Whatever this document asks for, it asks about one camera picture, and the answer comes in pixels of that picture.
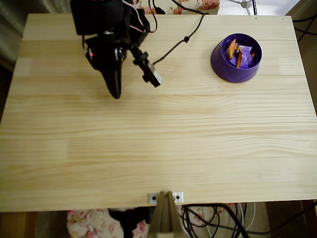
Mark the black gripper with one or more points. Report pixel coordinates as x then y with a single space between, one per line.
105 58

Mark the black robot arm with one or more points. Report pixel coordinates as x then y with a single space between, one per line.
99 15

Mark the purple plastic bowl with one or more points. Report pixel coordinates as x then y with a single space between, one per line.
232 74

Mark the purple orange candy wrapper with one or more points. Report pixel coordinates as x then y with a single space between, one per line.
245 52
252 55
232 48

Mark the floral cloth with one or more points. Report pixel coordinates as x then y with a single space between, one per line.
178 6

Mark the grey curtain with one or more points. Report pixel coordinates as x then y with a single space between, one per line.
12 24

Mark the floral cushion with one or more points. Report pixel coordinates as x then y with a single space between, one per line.
86 223

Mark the grey metal star base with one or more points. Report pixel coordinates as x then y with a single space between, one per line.
244 4

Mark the black gripper camera with mount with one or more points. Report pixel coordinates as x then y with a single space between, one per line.
146 67

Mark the silver metal bracket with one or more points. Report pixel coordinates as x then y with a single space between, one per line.
179 197

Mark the tan camera stand post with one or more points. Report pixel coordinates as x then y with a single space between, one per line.
164 218

